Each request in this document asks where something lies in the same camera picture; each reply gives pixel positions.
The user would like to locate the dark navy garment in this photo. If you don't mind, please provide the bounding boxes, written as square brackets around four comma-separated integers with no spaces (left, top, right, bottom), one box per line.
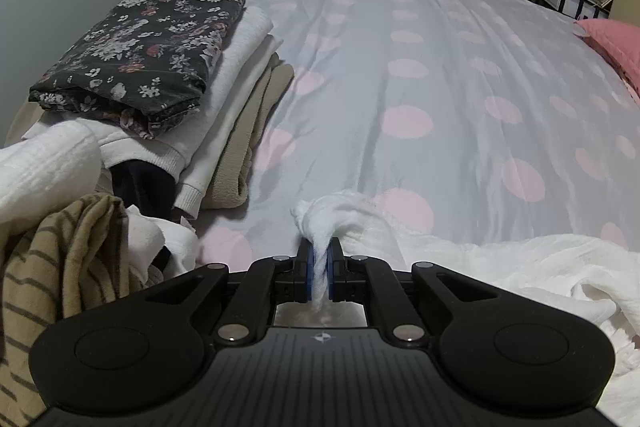
[110,159,177,221]

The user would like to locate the white fleece garment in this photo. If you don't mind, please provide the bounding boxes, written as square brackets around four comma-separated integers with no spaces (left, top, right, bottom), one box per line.
[0,119,104,233]

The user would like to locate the beige folded garment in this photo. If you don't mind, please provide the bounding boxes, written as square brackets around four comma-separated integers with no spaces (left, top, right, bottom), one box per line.
[201,53,296,210]

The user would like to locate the white folded sweatshirt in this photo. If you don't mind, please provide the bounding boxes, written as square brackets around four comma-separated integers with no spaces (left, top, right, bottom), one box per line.
[22,6,284,219]

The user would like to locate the pink pillow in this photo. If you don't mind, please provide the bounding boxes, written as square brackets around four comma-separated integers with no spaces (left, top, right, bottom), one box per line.
[574,18,640,100]

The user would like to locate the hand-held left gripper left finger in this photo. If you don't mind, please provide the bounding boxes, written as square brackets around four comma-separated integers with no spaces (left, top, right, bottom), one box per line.
[134,238,314,344]

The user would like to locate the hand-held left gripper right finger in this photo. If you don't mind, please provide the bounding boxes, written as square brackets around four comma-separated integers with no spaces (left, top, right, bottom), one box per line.
[326,238,501,344]

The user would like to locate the pink dotted white bedspread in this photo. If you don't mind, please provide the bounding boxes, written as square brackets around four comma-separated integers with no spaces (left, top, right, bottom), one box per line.
[195,0,640,268]

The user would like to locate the tan striped garment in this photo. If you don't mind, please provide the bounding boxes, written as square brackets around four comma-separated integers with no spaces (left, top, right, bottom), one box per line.
[0,194,146,427]

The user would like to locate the white textured garment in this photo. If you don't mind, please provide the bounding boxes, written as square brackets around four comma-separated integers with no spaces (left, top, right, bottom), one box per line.
[291,190,640,378]

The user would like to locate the dark floral folded garment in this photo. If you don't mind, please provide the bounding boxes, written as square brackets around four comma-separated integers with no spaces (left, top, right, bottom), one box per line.
[28,0,248,140]

